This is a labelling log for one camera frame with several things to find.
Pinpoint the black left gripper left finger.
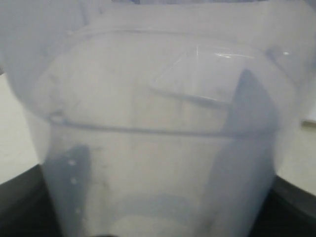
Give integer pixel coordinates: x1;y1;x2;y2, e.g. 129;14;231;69
0;145;90;237

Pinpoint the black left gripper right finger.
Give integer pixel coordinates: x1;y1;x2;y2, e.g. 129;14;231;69
209;69;309;237

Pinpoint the clear tall plastic container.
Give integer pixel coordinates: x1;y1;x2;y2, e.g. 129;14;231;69
0;0;316;237

